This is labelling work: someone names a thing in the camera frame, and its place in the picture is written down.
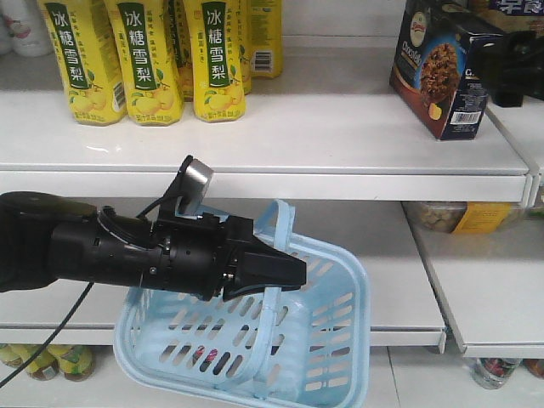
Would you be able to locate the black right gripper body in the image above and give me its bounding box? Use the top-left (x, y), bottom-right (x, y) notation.
top-left (478, 31), bottom-right (543, 107)

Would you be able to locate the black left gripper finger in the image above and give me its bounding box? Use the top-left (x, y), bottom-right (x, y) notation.
top-left (237, 251), bottom-right (306, 289)
top-left (221, 285), bottom-right (281, 302)

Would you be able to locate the clear plastic cookie tub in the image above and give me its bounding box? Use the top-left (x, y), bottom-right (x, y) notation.
top-left (403, 201), bottom-right (528, 235)

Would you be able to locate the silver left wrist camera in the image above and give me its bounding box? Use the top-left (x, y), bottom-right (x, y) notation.
top-left (158, 155), bottom-right (214, 219)

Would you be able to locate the breakfast biscuit blue pack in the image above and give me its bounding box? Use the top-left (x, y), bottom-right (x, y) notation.
top-left (467, 0), bottom-right (543, 37)

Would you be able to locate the yellow pear drink bottle middle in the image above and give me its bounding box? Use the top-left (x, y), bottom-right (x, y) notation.
top-left (105, 1), bottom-right (184, 127)

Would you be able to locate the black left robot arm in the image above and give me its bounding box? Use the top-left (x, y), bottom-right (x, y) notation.
top-left (1, 191), bottom-right (307, 301)

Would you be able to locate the light blue plastic basket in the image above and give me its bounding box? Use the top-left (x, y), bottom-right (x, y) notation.
top-left (113, 200), bottom-right (371, 407)

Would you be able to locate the white pink bottle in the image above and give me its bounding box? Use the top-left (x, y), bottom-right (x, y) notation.
top-left (1, 0), bottom-right (54, 57)

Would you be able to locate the yellow pear drink bottle left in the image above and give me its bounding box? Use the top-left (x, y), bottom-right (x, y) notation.
top-left (37, 1), bottom-right (127, 126)

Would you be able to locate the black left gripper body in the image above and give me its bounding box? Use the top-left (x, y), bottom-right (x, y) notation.
top-left (95, 207), bottom-right (255, 301)

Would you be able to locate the yellow pear drink bottle right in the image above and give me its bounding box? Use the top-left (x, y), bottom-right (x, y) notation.
top-left (184, 1), bottom-right (246, 123)

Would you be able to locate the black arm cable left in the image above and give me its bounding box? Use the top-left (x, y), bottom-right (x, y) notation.
top-left (0, 280), bottom-right (94, 386)

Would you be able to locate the yellow pear drink bottle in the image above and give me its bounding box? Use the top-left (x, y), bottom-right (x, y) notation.
top-left (239, 0), bottom-right (284, 94)
top-left (37, 1), bottom-right (127, 126)
top-left (105, 1), bottom-right (184, 127)
top-left (184, 1), bottom-right (246, 123)

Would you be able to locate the yellow pear drink bottle back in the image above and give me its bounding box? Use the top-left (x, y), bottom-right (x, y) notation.
top-left (239, 0), bottom-right (284, 94)

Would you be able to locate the white store shelving unit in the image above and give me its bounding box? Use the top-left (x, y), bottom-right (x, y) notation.
top-left (1, 1), bottom-right (543, 407)

